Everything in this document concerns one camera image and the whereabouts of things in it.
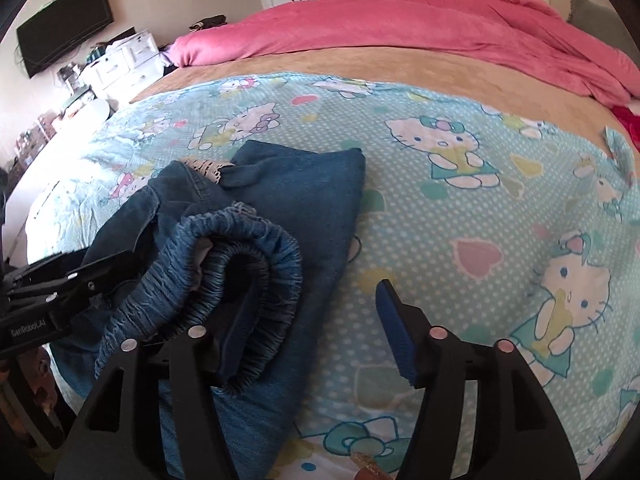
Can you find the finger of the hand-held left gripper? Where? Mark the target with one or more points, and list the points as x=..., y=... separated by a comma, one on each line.
x=50, y=267
x=95, y=280

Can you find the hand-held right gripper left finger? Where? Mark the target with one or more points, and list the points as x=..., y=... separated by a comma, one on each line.
x=195, y=355

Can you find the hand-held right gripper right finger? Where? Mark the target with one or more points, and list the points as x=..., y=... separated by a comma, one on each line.
x=395, y=330

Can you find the blue denim pants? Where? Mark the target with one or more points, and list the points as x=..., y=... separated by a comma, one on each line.
x=310, y=200

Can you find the person's left hand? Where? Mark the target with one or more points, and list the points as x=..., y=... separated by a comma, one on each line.
x=39, y=377

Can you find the person's right hand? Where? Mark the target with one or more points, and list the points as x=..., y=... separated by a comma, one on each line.
x=365, y=470

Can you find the light blue cartoon printed blanket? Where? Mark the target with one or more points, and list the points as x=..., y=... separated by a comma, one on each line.
x=450, y=240

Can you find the white desk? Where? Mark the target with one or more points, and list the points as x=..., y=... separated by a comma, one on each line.
x=50, y=160

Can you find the group of small desk bottles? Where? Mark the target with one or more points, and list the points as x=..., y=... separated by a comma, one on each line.
x=70, y=75

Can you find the white storage drawers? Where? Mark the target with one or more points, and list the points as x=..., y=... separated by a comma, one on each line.
x=125, y=65

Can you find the lavender cloth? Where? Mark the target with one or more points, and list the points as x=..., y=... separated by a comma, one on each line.
x=169, y=54

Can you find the tan bed blanket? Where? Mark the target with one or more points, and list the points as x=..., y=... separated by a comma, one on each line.
x=400, y=65

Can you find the dark folded cloth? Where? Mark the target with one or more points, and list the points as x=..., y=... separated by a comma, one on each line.
x=207, y=22

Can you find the pink duvet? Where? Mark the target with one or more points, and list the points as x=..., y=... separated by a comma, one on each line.
x=400, y=20

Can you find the red pillow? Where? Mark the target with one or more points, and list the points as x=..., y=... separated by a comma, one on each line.
x=630, y=122

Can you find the grey cushion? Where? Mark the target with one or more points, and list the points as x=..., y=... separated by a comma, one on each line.
x=595, y=20

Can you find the black wall television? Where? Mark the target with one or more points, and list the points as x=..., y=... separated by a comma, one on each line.
x=65, y=30

